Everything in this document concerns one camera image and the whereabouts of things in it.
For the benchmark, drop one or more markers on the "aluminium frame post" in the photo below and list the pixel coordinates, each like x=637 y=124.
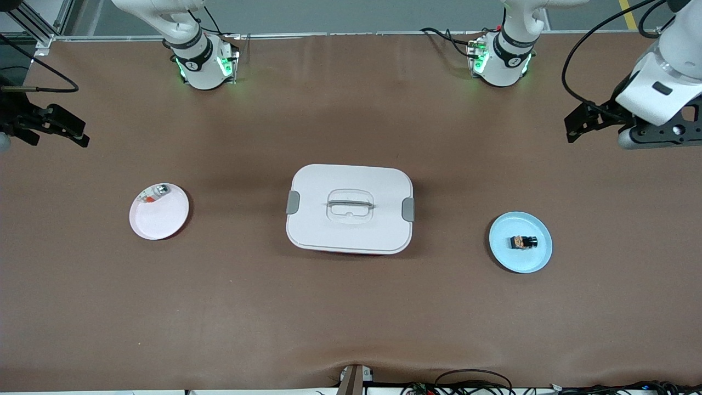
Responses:
x=663 y=34
x=45 y=40

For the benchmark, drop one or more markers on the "pink round plate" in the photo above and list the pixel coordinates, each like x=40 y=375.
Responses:
x=156 y=219

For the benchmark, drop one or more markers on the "silver table edge rail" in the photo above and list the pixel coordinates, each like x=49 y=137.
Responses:
x=356 y=34

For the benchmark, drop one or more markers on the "grey metal table bracket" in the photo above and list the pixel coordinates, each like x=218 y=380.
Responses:
x=354 y=379

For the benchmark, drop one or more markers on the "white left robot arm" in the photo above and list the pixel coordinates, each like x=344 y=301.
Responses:
x=507 y=60

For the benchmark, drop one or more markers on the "grey box latch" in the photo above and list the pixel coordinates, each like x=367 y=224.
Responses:
x=293 y=202
x=408 y=209

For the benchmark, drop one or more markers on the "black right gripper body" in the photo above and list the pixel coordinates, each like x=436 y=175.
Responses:
x=12 y=116

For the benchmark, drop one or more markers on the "small silver switch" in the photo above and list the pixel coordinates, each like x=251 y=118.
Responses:
x=162 y=190

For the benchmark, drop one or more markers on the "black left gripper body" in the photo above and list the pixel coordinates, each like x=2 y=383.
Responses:
x=610 y=112

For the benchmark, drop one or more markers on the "white lidded storage box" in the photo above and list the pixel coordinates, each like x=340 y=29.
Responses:
x=351 y=233

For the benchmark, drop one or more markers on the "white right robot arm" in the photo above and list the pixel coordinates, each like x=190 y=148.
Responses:
x=200 y=66

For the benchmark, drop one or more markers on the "light blue round plate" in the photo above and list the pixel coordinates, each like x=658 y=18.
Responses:
x=515 y=260

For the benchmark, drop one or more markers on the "small white red component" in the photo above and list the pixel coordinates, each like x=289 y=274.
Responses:
x=146 y=197

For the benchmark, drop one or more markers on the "orange black switch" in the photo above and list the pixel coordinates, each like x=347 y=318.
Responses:
x=524 y=242

